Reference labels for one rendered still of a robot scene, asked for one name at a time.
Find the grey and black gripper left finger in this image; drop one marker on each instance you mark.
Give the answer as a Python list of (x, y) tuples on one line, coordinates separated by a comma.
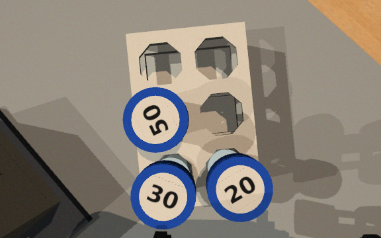
[(161, 234)]

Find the beige tube rack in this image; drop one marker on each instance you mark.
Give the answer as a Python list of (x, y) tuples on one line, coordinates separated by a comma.
[(208, 68)]

